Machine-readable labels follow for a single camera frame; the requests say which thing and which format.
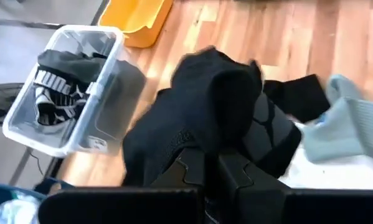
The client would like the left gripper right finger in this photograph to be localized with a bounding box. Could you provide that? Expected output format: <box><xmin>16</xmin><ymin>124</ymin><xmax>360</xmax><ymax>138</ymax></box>
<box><xmin>205</xmin><ymin>151</ymin><xmax>373</xmax><ymax>224</ymax></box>

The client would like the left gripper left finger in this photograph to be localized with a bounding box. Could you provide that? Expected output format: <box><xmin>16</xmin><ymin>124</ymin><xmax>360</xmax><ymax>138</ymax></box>
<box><xmin>38</xmin><ymin>147</ymin><xmax>206</xmax><ymax>224</ymax></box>

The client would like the white thick cloth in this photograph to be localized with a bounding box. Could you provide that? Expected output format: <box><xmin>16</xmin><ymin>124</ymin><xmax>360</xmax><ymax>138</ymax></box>
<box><xmin>278</xmin><ymin>121</ymin><xmax>373</xmax><ymax>190</ymax></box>

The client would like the pale blue smooth shirt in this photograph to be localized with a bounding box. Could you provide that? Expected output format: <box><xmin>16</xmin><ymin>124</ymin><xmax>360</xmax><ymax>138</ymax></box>
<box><xmin>0</xmin><ymin>190</ymin><xmax>42</xmax><ymax>224</ymax></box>

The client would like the black cloth with grey panel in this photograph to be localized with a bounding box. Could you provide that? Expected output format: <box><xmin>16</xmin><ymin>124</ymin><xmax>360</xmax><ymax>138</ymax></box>
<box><xmin>121</xmin><ymin>45</ymin><xmax>303</xmax><ymax>187</ymax></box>

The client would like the pale knitted ribbed cloth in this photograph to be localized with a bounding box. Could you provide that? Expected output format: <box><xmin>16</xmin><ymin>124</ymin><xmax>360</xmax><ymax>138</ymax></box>
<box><xmin>300</xmin><ymin>73</ymin><xmax>373</xmax><ymax>165</ymax></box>

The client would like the clear plastic bin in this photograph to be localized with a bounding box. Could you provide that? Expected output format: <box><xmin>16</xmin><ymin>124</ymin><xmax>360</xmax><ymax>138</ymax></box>
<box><xmin>2</xmin><ymin>24</ymin><xmax>148</xmax><ymax>158</ymax></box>

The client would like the small black cloth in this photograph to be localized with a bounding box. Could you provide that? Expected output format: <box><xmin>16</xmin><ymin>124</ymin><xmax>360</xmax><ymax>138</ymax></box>
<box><xmin>263</xmin><ymin>73</ymin><xmax>331</xmax><ymax>124</ymax></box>

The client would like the black and white printed cloth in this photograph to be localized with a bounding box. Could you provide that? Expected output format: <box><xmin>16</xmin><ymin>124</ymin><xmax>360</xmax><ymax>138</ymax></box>
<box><xmin>32</xmin><ymin>70</ymin><xmax>92</xmax><ymax>127</ymax></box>

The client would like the yellow plastic bin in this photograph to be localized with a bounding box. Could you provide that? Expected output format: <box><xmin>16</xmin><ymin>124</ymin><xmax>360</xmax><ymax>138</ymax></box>
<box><xmin>97</xmin><ymin>0</ymin><xmax>174</xmax><ymax>49</ymax></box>

